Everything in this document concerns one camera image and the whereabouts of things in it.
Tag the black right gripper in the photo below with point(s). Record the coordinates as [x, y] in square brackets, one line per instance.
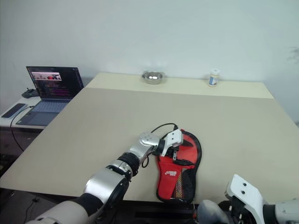
[236, 210]

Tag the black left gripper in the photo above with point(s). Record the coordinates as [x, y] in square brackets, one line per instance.
[175, 155]

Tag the red and black paddle case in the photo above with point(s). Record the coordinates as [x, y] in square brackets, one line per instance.
[170, 179]

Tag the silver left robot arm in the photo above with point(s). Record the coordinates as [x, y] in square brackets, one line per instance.
[102, 184]

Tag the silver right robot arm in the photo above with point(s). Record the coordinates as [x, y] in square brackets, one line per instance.
[285, 210]

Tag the grey rounded shape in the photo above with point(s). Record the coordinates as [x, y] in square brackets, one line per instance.
[210, 212]

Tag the white pill bottle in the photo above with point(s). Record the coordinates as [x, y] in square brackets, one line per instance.
[213, 79]

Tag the stainless steel bowl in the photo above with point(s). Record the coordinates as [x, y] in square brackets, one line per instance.
[153, 78]

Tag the open grey laptop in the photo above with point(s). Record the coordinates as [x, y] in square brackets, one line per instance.
[56, 84]

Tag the black computer mouse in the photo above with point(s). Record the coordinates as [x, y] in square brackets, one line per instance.
[30, 94]

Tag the black handheld device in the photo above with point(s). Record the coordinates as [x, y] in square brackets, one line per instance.
[14, 110]

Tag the white side desk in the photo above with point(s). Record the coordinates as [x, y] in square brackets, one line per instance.
[4, 123]

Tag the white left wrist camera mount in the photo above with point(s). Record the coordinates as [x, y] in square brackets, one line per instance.
[174, 137]

